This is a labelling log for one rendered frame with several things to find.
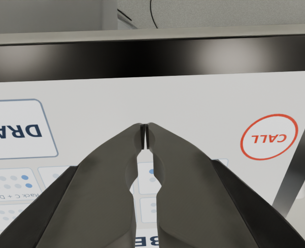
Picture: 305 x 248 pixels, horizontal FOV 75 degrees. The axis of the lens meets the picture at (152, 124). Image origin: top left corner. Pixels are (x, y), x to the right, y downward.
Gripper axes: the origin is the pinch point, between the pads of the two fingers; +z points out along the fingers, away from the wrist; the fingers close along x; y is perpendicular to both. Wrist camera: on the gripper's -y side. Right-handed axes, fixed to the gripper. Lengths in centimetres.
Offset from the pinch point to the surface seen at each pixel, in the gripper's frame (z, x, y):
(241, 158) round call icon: 1.3, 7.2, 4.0
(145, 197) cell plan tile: 1.3, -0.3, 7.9
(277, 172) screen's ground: 1.3, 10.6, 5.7
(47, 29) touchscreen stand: 15.2, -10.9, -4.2
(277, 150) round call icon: 1.3, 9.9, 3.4
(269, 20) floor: 164, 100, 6
